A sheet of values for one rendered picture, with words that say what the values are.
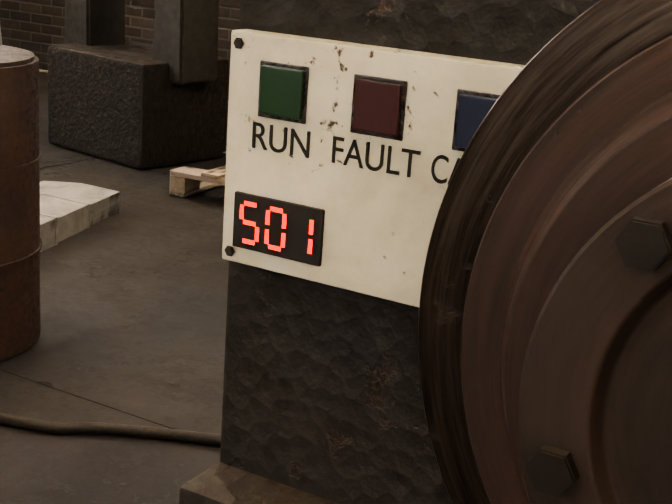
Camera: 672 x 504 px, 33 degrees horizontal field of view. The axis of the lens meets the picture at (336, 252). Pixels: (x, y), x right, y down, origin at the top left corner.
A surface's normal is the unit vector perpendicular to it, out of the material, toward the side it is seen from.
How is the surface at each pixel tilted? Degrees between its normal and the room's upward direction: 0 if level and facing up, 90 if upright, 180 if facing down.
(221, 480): 0
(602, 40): 90
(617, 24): 90
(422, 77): 90
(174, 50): 90
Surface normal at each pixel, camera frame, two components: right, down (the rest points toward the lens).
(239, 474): 0.07, -0.96
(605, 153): -0.77, -0.60
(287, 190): -0.50, 0.21
